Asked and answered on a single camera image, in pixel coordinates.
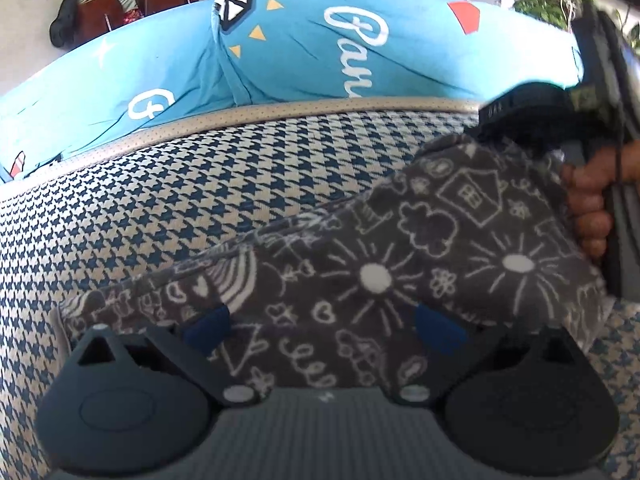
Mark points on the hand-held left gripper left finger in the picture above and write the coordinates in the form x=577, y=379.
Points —
x=207, y=327

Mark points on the houndstooth sofa seat cover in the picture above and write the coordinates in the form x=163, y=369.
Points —
x=175, y=200

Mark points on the red floral cloth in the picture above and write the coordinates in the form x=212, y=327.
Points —
x=131, y=16

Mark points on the grey patterned fleece jacket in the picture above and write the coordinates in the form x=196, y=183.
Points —
x=400, y=260

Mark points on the blue printed cushion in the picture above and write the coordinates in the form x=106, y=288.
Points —
x=300, y=50

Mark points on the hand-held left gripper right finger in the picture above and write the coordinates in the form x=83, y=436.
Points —
x=440, y=330

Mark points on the person's right hand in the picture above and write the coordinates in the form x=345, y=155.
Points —
x=590, y=195

